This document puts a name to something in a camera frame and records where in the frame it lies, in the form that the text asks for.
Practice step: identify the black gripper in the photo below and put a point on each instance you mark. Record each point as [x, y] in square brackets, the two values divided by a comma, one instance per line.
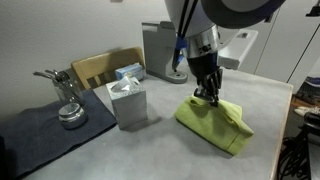
[206, 71]

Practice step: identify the yellow microfiber towel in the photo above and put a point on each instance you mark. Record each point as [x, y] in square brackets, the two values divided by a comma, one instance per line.
[213, 126]

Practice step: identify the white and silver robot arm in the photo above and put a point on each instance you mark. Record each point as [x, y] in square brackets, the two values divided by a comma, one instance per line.
[213, 16]

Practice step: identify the grey coffee machine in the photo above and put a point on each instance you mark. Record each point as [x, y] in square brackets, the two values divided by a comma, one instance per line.
[156, 50]

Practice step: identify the grey cube tissue box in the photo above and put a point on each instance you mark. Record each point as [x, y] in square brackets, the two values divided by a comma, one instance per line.
[130, 106]

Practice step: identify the blue tissue pack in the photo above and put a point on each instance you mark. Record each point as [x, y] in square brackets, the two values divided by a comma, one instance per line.
[128, 71]

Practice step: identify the white cabinet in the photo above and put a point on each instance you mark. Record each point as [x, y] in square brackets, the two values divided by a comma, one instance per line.
[283, 50]

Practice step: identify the white crumpled item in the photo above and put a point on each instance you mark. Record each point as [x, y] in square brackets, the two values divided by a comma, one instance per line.
[308, 110]

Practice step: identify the striped folded fabric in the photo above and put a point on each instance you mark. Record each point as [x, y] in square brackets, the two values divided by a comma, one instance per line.
[309, 89]

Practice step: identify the wooden chair back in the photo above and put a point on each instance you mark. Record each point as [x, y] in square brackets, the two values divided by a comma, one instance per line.
[100, 63]

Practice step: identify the glass jar with metal utensils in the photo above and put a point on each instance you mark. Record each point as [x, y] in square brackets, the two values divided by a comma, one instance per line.
[68, 91]

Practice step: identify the dark blue cloth mat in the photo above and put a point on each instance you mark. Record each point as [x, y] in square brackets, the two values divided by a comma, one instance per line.
[33, 140]

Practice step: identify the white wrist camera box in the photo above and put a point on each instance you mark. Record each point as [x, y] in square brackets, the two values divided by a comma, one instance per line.
[238, 48]

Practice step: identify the small black mount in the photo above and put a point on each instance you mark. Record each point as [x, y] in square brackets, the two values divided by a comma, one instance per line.
[315, 9]

